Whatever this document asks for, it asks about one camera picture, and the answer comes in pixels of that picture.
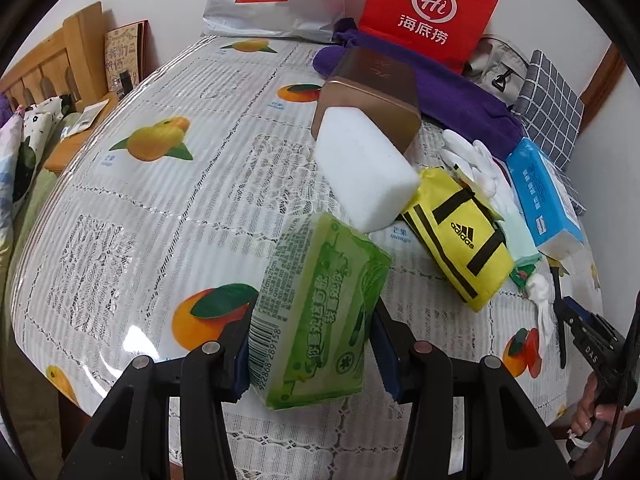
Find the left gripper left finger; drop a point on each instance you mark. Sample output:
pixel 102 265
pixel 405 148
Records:
pixel 128 435

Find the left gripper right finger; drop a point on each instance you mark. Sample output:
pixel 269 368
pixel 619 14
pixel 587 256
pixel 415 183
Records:
pixel 503 435

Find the green tissue pack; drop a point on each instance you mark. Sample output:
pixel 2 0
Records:
pixel 311 320

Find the yellow Adidas pouch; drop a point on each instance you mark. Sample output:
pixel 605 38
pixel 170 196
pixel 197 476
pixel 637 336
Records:
pixel 462 235

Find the white work gloves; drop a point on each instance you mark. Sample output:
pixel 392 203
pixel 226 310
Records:
pixel 475 161

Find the white sponge block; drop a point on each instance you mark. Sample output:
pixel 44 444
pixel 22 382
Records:
pixel 369 177

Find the person's right hand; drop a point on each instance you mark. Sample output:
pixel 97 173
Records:
pixel 588 409

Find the blue tissue box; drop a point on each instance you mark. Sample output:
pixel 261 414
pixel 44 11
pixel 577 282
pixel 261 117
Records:
pixel 546 205

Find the fruit print tablecloth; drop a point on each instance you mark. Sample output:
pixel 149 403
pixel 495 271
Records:
pixel 119 244

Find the colourful quilt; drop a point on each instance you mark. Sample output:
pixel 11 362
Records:
pixel 25 133

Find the grey checked cushion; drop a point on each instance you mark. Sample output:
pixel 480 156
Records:
pixel 551 114

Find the wooden nightstand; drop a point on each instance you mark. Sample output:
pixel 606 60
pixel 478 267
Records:
pixel 65 151

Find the purple towel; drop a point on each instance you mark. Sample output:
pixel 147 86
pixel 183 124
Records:
pixel 453 101

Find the white packet on nightstand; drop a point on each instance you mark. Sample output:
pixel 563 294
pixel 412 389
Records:
pixel 87 118

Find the beige grey backpack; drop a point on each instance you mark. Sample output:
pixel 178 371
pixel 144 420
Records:
pixel 498 67

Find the small dark bottle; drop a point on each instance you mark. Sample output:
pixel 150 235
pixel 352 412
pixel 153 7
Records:
pixel 126 85

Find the wooden bed headboard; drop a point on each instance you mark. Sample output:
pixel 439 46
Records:
pixel 70 61

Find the dark gold tin box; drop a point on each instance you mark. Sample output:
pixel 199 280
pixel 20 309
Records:
pixel 383 88

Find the patterned notebook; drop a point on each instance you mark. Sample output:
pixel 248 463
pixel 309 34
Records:
pixel 124 52

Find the red Haidilao paper bag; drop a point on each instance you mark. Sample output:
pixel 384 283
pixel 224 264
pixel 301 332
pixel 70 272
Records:
pixel 447 31

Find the brown wooden door frame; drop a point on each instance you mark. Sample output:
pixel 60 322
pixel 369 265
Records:
pixel 602 84

